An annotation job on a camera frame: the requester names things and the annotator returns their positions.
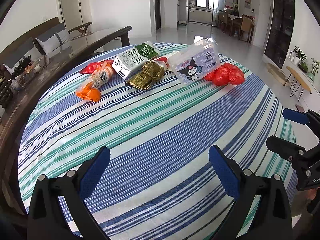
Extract dark glossy coffee table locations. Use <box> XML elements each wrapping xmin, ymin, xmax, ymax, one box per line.
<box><xmin>1</xmin><ymin>25</ymin><xmax>132</xmax><ymax>225</ymax></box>

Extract glass snack tray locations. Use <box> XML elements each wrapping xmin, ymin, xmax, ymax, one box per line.
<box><xmin>10</xmin><ymin>56</ymin><xmax>48</xmax><ymax>91</ymax></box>

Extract person's right hand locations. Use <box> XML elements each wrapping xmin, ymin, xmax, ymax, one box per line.
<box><xmin>304</xmin><ymin>187</ymin><xmax>319</xmax><ymax>200</ymax></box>

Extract orange white plastic wrapper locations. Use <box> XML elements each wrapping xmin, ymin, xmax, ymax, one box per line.
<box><xmin>75</xmin><ymin>70</ymin><xmax>115</xmax><ymax>102</ymax></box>

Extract wooden side stool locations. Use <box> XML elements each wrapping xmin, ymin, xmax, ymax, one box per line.
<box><xmin>267</xmin><ymin>63</ymin><xmax>312</xmax><ymax>101</ymax></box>

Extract grey white cushion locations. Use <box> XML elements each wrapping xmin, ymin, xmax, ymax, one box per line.
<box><xmin>1</xmin><ymin>38</ymin><xmax>34</xmax><ymax>74</ymax></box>
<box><xmin>33</xmin><ymin>23</ymin><xmax>71</xmax><ymax>55</ymax></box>

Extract striped blue green tablecloth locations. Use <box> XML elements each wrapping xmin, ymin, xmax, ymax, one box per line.
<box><xmin>18</xmin><ymin>65</ymin><xmax>296</xmax><ymax>239</ymax></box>

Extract flat red plastic wrapper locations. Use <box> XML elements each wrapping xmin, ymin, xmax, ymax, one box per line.
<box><xmin>79</xmin><ymin>60</ymin><xmax>114</xmax><ymax>75</ymax></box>

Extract clear Kuromi tissue box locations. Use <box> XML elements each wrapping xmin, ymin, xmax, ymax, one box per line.
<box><xmin>168</xmin><ymin>38</ymin><xmax>221</xmax><ymax>86</ymax></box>

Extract olive gold foil packet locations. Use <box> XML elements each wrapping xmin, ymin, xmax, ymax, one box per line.
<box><xmin>125</xmin><ymin>61</ymin><xmax>167</xmax><ymax>90</ymax></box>

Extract dark wall cabinet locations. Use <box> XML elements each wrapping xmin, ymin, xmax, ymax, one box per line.
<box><xmin>265</xmin><ymin>0</ymin><xmax>295</xmax><ymax>69</ymax></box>

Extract green white milk carton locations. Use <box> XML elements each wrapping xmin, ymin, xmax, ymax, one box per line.
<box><xmin>112</xmin><ymin>41</ymin><xmax>160</xmax><ymax>80</ymax></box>

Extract red white paper pack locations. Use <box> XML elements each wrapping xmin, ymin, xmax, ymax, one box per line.
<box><xmin>152</xmin><ymin>50</ymin><xmax>178</xmax><ymax>71</ymax></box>

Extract dining table with chairs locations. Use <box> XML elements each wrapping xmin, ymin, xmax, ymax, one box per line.
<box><xmin>218</xmin><ymin>10</ymin><xmax>255</xmax><ymax>43</ymax></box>

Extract dark wooden door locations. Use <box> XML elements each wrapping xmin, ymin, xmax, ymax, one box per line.
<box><xmin>155</xmin><ymin>0</ymin><xmax>161</xmax><ymax>30</ymax></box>

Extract red knotted plastic bag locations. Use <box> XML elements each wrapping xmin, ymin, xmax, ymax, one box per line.
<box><xmin>204</xmin><ymin>63</ymin><xmax>245</xmax><ymax>86</ymax></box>

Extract potted plants on shelf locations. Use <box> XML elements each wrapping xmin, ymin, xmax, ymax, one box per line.
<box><xmin>290</xmin><ymin>46</ymin><xmax>319</xmax><ymax>81</ymax></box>

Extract potted plant black vase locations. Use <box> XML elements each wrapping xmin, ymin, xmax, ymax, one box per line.
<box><xmin>0</xmin><ymin>76</ymin><xmax>14</xmax><ymax>109</ymax></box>

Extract brown wooden sofa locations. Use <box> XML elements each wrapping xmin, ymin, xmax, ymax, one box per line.
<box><xmin>1</xmin><ymin>17</ymin><xmax>92</xmax><ymax>68</ymax></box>

